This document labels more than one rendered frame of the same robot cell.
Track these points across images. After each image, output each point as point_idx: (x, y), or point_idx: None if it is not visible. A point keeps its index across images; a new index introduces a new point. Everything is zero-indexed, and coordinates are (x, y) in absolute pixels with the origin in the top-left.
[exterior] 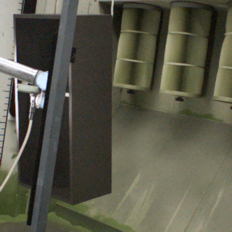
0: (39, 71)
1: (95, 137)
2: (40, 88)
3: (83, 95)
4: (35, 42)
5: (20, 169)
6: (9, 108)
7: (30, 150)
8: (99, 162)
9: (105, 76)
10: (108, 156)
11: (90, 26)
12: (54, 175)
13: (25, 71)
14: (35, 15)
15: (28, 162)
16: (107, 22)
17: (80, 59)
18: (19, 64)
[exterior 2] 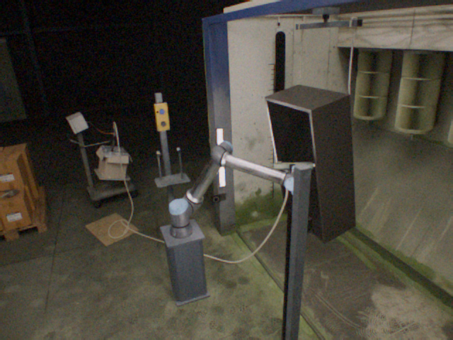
0: (286, 176)
1: (340, 194)
2: (291, 171)
3: (328, 168)
4: (286, 112)
5: (285, 202)
6: None
7: None
8: (345, 210)
9: (347, 146)
10: (352, 203)
11: (330, 112)
12: (311, 200)
13: (274, 176)
14: (281, 103)
15: (290, 197)
16: (345, 102)
17: (323, 142)
18: (270, 170)
